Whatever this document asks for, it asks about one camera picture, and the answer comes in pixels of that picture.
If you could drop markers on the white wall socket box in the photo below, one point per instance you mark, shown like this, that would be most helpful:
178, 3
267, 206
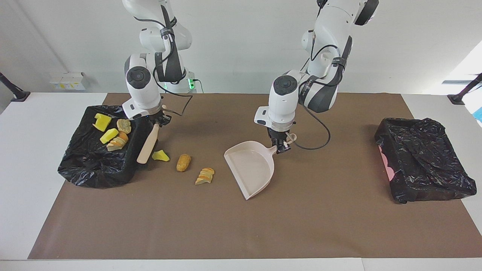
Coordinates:
67, 81

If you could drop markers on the yellow sponge green backing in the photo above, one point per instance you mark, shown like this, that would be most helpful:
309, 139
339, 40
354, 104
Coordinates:
109, 135
160, 155

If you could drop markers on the brown toy croquette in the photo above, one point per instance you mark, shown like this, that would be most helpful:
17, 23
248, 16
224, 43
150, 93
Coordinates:
183, 162

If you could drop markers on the toy croissant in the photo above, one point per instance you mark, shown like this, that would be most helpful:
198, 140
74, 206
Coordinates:
205, 176
117, 142

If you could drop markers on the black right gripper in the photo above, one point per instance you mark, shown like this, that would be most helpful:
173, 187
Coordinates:
162, 116

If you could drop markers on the blue object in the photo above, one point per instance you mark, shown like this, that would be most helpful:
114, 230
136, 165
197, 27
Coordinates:
479, 114

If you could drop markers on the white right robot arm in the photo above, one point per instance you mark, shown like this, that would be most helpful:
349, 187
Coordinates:
141, 90

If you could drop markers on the black camera stand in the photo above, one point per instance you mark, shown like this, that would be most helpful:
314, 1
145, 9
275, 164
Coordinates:
457, 98
19, 96

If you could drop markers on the notched yellow sponge piece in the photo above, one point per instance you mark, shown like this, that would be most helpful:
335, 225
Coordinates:
102, 122

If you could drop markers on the beige plastic dustpan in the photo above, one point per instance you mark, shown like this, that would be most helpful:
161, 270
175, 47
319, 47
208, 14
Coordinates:
250, 169

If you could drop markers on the black bag lined pink bin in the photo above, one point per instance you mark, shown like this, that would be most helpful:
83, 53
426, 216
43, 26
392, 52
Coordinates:
425, 162

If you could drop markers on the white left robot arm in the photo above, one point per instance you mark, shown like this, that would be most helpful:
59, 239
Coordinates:
282, 101

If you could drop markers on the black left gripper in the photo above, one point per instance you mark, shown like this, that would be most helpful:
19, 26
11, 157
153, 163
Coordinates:
278, 134

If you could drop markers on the brown table mat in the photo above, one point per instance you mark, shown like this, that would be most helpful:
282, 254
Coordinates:
226, 237

